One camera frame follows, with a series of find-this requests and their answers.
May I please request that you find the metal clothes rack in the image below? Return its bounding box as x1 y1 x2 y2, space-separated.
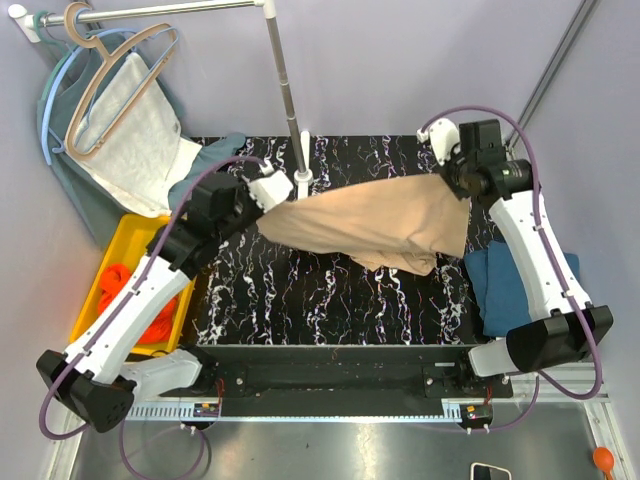
7 0 314 202

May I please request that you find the aluminium frame post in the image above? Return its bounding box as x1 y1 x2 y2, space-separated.
518 0 600 129

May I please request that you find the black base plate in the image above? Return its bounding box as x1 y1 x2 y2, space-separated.
168 345 514 422

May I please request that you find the white towel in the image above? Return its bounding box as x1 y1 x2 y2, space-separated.
69 53 201 218

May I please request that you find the yellow plastic bin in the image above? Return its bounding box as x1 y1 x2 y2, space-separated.
69 214 195 356

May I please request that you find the orange t shirt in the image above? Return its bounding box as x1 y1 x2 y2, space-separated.
96 263 183 346

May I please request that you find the beige clothes hanger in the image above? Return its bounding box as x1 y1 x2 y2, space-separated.
63 2 178 161

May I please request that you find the green clothes hanger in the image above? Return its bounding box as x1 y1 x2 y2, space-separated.
34 10 75 102

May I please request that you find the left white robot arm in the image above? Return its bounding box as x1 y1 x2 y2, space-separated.
36 171 293 433

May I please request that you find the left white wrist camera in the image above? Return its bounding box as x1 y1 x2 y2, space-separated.
248 166 294 213

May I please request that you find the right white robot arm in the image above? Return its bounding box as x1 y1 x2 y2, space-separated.
426 118 613 397

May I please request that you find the blue clothes hanger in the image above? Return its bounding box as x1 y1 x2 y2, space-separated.
36 28 184 168

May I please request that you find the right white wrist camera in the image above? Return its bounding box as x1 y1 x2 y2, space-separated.
416 117 460 166

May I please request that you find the folded blue t shirt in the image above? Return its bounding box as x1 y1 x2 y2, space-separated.
462 239 583 339

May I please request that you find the beige t shirt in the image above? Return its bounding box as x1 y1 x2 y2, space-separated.
257 174 470 276

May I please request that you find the aluminium front rail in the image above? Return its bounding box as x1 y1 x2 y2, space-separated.
64 361 612 424

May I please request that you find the smartphone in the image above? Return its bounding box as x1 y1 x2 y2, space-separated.
470 462 512 480

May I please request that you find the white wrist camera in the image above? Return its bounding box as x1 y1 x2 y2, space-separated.
416 117 460 166
248 166 294 213

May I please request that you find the orange ball tool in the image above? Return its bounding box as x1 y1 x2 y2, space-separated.
592 447 615 480

